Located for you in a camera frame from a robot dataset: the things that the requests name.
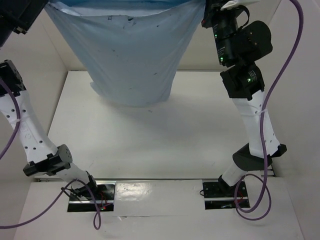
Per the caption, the light blue pillowcase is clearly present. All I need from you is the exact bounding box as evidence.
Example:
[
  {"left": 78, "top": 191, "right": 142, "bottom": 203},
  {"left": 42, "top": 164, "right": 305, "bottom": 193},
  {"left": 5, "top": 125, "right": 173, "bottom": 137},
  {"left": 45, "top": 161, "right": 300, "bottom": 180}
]
[{"left": 45, "top": 0, "right": 205, "bottom": 107}]

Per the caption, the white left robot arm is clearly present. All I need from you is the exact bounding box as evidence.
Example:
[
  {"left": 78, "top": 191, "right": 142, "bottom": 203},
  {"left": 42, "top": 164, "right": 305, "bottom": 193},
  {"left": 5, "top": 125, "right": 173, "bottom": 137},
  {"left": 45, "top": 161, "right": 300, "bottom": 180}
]
[{"left": 0, "top": 0, "right": 99, "bottom": 200}]

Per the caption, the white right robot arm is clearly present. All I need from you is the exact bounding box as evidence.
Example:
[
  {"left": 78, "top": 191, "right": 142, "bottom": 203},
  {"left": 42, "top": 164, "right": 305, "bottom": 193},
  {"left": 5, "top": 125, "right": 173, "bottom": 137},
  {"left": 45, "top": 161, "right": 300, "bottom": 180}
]
[{"left": 201, "top": 0, "right": 287, "bottom": 196}]

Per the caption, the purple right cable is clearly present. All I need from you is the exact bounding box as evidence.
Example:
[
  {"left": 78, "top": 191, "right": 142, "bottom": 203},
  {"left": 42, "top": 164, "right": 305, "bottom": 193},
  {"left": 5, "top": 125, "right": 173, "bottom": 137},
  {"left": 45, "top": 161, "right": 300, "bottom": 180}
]
[{"left": 233, "top": 0, "right": 305, "bottom": 221}]

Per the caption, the purple cable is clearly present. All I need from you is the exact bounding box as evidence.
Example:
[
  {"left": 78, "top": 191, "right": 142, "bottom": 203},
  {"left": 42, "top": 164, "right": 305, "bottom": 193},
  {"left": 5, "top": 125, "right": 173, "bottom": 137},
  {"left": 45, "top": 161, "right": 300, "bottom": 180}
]
[
  {"left": 233, "top": 0, "right": 305, "bottom": 221},
  {"left": 0, "top": 77, "right": 106, "bottom": 231}
]

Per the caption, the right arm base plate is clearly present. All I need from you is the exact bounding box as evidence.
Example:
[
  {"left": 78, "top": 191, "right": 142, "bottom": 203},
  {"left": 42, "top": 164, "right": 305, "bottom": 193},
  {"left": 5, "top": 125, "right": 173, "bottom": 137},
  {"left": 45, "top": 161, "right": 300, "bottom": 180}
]
[{"left": 199, "top": 177, "right": 250, "bottom": 210}]

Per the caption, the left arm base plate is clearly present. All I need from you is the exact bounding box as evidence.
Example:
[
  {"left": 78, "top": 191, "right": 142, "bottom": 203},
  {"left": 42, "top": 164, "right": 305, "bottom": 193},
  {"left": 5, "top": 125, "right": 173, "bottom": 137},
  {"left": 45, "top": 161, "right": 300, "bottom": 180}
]
[{"left": 61, "top": 181, "right": 117, "bottom": 213}]

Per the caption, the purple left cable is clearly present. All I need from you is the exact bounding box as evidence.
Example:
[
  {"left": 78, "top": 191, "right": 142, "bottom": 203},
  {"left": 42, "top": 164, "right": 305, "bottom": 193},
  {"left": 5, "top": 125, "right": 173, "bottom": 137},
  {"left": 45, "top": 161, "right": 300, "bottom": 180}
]
[{"left": 0, "top": 77, "right": 106, "bottom": 231}]

